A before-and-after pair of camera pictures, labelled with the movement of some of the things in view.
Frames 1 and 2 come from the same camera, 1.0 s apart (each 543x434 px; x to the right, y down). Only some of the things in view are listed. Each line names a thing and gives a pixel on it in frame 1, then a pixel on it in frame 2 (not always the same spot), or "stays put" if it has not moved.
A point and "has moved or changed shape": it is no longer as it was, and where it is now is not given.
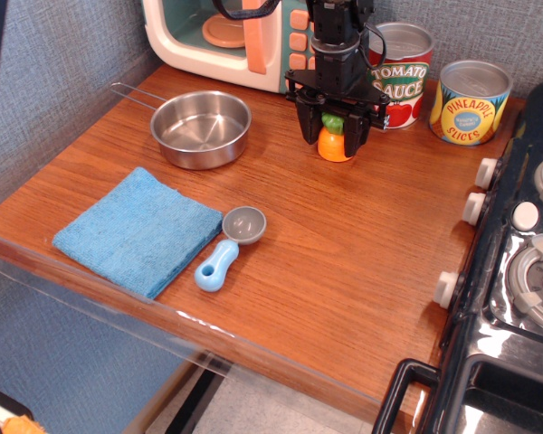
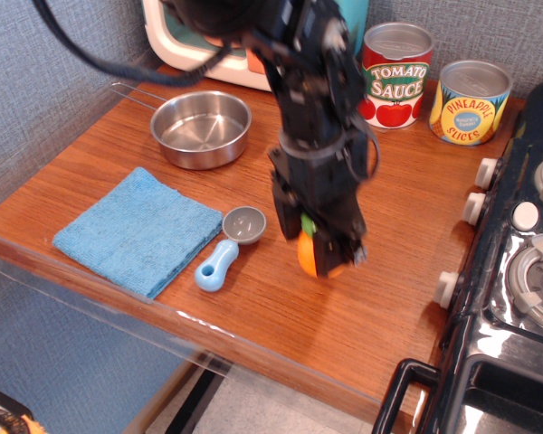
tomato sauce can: [404, 76] stays put
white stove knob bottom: [444, 288] stays put
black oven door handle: [404, 369] stays put
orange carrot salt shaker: [331, 138] has moved or changed shape
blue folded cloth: [140, 233] stays put
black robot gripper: [337, 84] -> [321, 169]
